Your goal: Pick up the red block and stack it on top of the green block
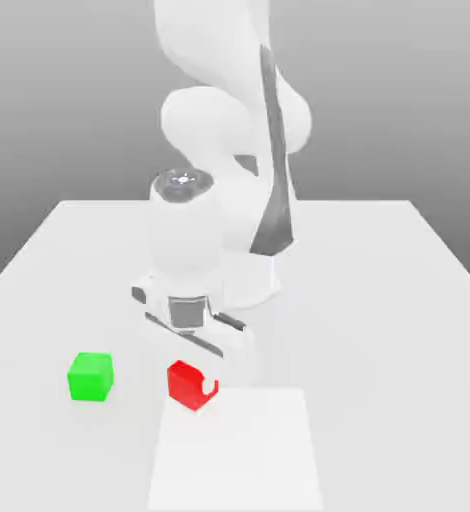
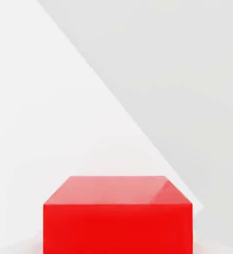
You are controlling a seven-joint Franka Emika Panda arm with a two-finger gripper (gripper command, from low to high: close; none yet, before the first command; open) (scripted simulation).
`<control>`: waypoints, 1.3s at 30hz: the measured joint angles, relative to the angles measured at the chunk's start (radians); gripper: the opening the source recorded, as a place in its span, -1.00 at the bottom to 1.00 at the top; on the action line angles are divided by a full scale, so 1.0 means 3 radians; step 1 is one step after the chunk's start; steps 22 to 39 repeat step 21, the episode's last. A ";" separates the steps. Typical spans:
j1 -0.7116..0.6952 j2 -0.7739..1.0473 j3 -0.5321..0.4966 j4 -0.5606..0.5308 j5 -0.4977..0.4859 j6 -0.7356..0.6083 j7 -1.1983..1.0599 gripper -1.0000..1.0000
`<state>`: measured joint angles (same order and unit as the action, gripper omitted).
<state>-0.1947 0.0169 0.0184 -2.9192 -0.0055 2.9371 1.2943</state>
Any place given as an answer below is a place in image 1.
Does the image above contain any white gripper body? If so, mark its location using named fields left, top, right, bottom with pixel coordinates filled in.
left=143, top=310, right=257, bottom=364

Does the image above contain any small red cube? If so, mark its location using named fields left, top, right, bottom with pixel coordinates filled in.
left=166, top=359, right=220, bottom=412

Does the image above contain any small green cube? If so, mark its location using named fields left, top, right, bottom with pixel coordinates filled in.
left=66, top=351, right=115, bottom=403

